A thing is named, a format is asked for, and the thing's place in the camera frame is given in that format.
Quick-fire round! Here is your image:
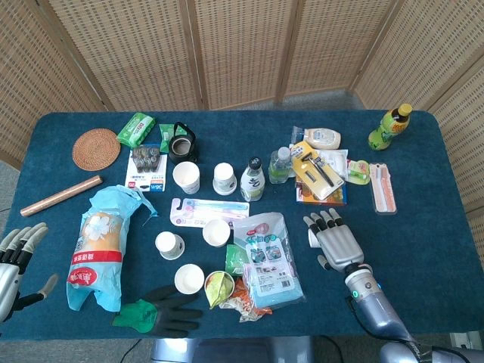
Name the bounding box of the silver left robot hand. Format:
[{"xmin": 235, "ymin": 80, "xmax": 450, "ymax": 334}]
[{"xmin": 0, "ymin": 222, "xmax": 60, "ymax": 323}]

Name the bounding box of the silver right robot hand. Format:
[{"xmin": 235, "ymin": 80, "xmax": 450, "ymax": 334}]
[{"xmin": 302, "ymin": 207, "xmax": 366, "ymax": 273}]

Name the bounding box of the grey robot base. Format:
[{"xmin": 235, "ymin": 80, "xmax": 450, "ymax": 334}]
[{"xmin": 150, "ymin": 335, "xmax": 315, "ymax": 363}]

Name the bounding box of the paper cup holding wrapper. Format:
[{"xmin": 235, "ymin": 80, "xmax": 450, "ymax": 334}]
[{"xmin": 203, "ymin": 270, "xmax": 235, "ymax": 303}]

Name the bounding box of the inverted paper cup stack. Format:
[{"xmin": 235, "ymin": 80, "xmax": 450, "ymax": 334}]
[{"xmin": 212, "ymin": 162, "xmax": 238, "ymax": 196}]

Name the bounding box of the upright paper cup stack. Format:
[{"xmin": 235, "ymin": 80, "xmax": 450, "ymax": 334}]
[{"xmin": 172, "ymin": 161, "xmax": 201, "ymax": 196}]

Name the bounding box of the blue orange cardboard box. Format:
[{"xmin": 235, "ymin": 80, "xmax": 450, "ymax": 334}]
[{"xmin": 294, "ymin": 177, "xmax": 348, "ymax": 206}]

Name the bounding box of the razor on yellow card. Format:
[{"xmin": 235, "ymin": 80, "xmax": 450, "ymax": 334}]
[{"xmin": 290, "ymin": 141, "xmax": 346, "ymax": 200}]

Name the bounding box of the pink slim blister pack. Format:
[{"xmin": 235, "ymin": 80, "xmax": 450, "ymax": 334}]
[{"xmin": 368, "ymin": 162, "xmax": 398, "ymax": 216}]

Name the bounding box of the green lip balm pack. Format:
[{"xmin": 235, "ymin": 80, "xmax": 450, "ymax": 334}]
[{"xmin": 346, "ymin": 159, "xmax": 371, "ymax": 186}]

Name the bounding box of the packaged blue cleaning cloth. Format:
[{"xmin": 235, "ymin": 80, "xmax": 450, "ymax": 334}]
[{"xmin": 232, "ymin": 211, "xmax": 307, "ymax": 310}]

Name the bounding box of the white flat packet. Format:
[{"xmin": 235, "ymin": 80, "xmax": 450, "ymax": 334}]
[{"xmin": 321, "ymin": 148, "xmax": 349, "ymax": 178}]

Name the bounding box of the light blue plastic bag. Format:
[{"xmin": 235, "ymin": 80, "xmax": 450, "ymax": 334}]
[{"xmin": 66, "ymin": 184, "xmax": 160, "ymax": 313}]

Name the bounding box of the small clear green-label bottle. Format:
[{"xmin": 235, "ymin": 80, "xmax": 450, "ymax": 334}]
[{"xmin": 268, "ymin": 146, "xmax": 293, "ymax": 185}]

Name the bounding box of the green square sachet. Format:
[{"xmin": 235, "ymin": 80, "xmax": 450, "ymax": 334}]
[{"xmin": 225, "ymin": 244, "xmax": 249, "ymax": 276}]

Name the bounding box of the black-capped lime soda bottle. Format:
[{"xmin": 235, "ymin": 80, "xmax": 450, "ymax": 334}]
[{"xmin": 240, "ymin": 157, "xmax": 266, "ymax": 203}]

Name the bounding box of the cream squeeze bottle pack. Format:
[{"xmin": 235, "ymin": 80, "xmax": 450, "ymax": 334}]
[{"xmin": 291, "ymin": 126, "xmax": 343, "ymax": 150}]

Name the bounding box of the orange white snack wrapper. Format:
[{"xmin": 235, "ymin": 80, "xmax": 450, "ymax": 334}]
[{"xmin": 219, "ymin": 278, "xmax": 273, "ymax": 323}]

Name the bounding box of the green tea drink bottle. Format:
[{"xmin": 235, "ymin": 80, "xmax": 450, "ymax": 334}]
[{"xmin": 368, "ymin": 103, "xmax": 414, "ymax": 152}]

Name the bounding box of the pink blue toothbrush pack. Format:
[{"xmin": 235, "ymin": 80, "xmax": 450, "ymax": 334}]
[{"xmin": 169, "ymin": 197, "xmax": 251, "ymax": 229}]

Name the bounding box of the round woven rattan coaster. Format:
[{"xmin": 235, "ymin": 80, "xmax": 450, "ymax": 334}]
[{"xmin": 72, "ymin": 128, "xmax": 122, "ymax": 170}]

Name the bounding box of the black green work glove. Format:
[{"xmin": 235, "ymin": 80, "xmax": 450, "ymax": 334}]
[{"xmin": 111, "ymin": 284, "xmax": 204, "ymax": 339}]

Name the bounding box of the green wet wipes pack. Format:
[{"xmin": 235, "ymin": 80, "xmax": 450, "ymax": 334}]
[{"xmin": 116, "ymin": 113, "xmax": 157, "ymax": 149}]

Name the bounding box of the small green snack sachet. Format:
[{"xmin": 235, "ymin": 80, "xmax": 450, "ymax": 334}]
[{"xmin": 158, "ymin": 123, "xmax": 175, "ymax": 154}]

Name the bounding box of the black handled round holder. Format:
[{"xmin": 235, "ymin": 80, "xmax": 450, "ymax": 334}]
[{"xmin": 168, "ymin": 122, "xmax": 199, "ymax": 164}]

